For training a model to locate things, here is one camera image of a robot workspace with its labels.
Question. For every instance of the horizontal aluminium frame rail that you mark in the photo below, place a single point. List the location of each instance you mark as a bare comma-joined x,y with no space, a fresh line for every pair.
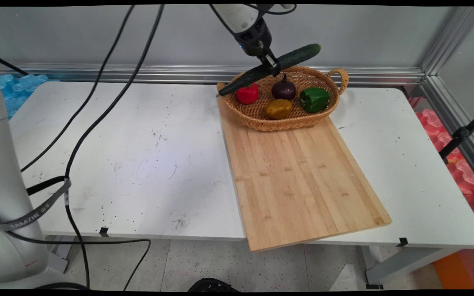
138,74

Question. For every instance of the purple onion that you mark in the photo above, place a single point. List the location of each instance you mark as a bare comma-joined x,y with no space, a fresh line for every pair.
284,89

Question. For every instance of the blue foam padding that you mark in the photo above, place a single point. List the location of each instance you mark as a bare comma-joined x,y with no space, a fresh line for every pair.
17,92

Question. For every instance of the long dark green cucumber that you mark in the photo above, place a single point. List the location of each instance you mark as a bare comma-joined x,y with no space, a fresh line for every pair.
298,55

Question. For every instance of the woven wicker basket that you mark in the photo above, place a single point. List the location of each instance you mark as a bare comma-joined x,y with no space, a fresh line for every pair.
257,117

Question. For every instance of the grey table leg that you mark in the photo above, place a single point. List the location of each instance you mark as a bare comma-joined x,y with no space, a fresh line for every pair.
60,257
405,263

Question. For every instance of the small black table edge clip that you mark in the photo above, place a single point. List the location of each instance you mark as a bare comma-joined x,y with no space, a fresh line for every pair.
402,241
104,231

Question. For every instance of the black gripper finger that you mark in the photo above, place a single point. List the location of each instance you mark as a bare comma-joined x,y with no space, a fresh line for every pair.
265,61
275,65

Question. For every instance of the bamboo cutting board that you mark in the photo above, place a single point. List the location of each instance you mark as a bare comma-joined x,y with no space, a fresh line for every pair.
303,185

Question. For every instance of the angled aluminium frame post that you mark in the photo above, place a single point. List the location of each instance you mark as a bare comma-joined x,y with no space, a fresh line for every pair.
447,94

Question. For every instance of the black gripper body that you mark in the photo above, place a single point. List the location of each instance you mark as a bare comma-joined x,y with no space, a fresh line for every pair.
255,39

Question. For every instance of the red bell pepper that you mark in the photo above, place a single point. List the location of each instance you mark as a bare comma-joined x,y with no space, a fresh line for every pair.
247,94

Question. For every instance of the pink foam padding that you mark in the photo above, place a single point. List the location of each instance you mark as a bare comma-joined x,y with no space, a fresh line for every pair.
459,164

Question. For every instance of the yellow brown bell pepper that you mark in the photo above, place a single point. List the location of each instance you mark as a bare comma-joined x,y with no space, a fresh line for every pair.
278,109

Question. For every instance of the orange floor panel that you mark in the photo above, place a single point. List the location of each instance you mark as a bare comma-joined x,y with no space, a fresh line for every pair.
455,269

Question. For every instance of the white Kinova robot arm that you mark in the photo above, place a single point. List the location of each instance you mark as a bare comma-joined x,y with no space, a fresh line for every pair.
6,164

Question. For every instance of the black tripod pole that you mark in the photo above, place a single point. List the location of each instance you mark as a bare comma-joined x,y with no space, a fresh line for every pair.
463,133

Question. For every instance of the black round object on floor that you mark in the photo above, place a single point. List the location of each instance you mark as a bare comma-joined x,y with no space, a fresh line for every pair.
213,285

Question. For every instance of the green bell pepper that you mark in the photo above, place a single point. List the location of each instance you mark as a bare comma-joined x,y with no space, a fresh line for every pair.
314,99

